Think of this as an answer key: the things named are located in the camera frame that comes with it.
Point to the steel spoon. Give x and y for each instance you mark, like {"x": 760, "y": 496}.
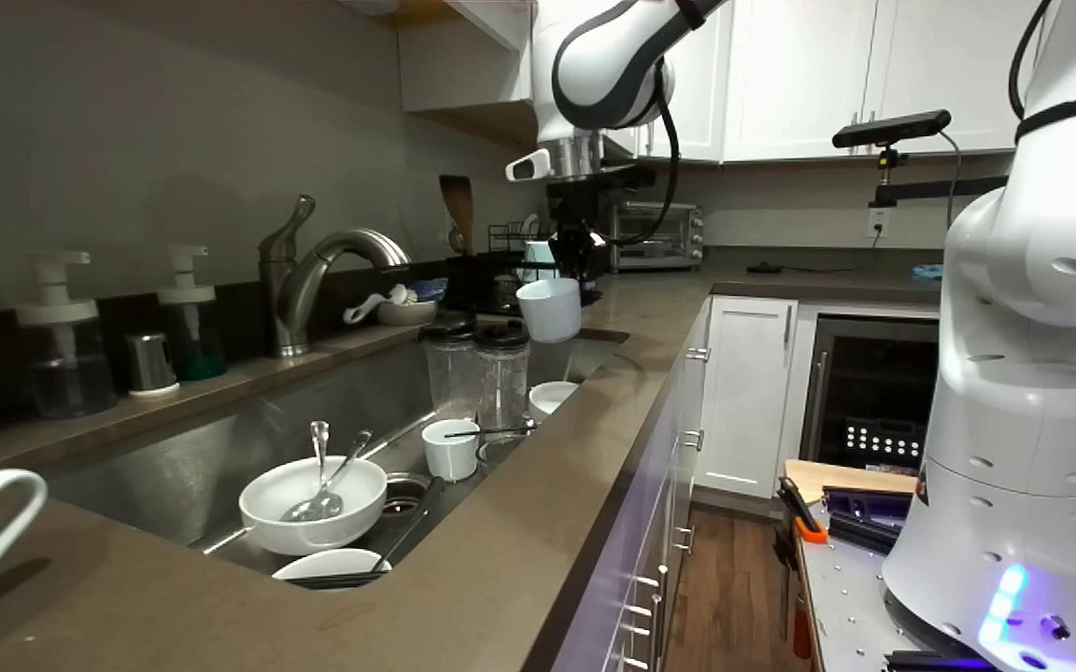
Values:
{"x": 319, "y": 448}

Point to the black beverage cooler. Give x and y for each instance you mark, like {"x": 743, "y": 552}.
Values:
{"x": 869, "y": 384}

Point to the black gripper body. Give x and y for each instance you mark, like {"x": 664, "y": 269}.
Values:
{"x": 580, "y": 218}

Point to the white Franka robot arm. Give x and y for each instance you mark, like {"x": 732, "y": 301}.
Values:
{"x": 1035, "y": 374}

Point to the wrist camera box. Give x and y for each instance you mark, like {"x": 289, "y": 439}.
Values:
{"x": 532, "y": 164}

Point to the green soap dispenser white pump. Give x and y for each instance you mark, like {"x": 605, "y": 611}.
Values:
{"x": 192, "y": 340}

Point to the wall outlet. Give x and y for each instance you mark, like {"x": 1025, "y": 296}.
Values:
{"x": 879, "y": 221}

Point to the clear jar black lid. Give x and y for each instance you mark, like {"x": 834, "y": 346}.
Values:
{"x": 501, "y": 382}

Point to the white lower cabinet door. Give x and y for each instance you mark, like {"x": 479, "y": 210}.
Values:
{"x": 743, "y": 397}

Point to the stainless steel sink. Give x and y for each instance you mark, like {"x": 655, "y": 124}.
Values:
{"x": 214, "y": 460}

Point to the clear soap dispenser white pump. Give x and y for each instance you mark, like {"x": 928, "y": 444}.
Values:
{"x": 58, "y": 359}

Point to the white upper cabinets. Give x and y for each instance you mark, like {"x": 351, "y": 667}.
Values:
{"x": 799, "y": 77}

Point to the black camera on stand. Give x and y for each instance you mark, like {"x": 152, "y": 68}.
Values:
{"x": 893, "y": 124}

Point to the small white cup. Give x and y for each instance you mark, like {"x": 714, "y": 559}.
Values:
{"x": 451, "y": 460}

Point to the white plate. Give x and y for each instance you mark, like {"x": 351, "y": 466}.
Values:
{"x": 549, "y": 397}

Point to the small steel cup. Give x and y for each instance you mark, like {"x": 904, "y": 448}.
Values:
{"x": 152, "y": 364}

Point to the thin black stick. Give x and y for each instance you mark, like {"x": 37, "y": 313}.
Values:
{"x": 501, "y": 432}

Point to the wooden spatula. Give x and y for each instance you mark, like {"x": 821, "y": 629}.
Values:
{"x": 458, "y": 206}

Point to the small white dish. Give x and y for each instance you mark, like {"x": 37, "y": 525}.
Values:
{"x": 335, "y": 570}

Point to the wide white bowl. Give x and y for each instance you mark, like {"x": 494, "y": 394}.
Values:
{"x": 275, "y": 536}

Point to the long steel utensil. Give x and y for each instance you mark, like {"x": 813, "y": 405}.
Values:
{"x": 380, "y": 448}

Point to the sink drain strainer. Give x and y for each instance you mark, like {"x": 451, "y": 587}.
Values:
{"x": 405, "y": 493}

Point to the small grey bowl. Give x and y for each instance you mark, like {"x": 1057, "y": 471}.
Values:
{"x": 411, "y": 313}

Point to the steel toaster oven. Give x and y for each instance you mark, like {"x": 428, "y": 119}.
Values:
{"x": 670, "y": 236}

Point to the grey lower cabinet fronts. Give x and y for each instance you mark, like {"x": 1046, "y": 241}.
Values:
{"x": 635, "y": 525}

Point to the brushed steel faucet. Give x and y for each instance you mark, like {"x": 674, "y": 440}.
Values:
{"x": 298, "y": 284}

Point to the wooden board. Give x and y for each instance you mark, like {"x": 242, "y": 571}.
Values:
{"x": 851, "y": 474}

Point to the blue sponge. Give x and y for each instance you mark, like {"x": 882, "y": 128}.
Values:
{"x": 928, "y": 269}

